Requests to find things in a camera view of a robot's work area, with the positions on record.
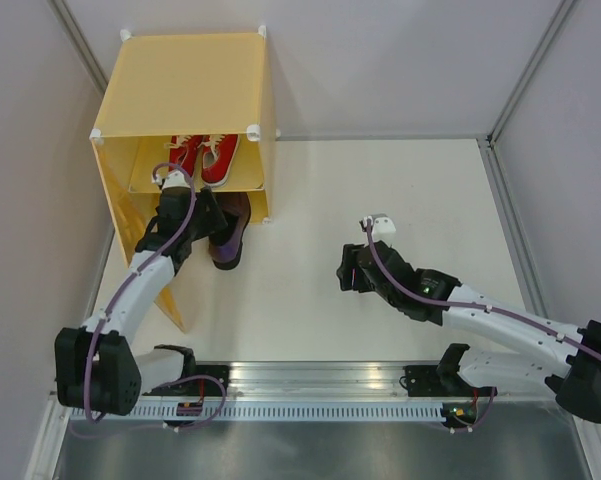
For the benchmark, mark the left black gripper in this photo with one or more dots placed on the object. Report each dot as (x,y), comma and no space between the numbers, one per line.
(212,221)

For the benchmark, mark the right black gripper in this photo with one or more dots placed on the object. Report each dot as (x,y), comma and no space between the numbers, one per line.
(344,272)

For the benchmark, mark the purple leather loafer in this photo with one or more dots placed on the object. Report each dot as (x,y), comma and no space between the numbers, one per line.
(225,246)

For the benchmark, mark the red canvas sneaker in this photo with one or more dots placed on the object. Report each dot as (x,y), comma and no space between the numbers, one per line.
(183,151)
(218,152)

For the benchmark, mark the yellow plastic shoe cabinet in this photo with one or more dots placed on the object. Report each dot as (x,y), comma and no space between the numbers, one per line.
(164,86)

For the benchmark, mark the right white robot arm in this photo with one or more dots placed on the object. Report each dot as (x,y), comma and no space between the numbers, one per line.
(544,356)

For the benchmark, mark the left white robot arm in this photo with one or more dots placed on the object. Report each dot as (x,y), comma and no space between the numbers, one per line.
(96,369)

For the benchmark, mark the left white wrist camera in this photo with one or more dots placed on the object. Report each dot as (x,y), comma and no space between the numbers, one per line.
(172,179)

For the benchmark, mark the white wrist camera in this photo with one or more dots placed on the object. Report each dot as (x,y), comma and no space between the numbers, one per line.
(172,179)
(379,227)

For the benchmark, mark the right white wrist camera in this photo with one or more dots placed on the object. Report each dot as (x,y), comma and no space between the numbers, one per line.
(379,227)

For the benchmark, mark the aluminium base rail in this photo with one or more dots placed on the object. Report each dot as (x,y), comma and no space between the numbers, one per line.
(295,380)

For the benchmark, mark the aluminium frame post right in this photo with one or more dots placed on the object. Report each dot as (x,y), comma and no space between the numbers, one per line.
(516,239)

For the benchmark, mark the aluminium frame post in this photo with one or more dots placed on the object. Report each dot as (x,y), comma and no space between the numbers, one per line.
(74,33)
(516,239)

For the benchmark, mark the white slotted cable duct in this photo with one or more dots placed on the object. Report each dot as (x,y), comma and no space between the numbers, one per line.
(320,412)

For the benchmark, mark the aluminium frame post left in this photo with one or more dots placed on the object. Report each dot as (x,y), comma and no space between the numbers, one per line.
(74,33)

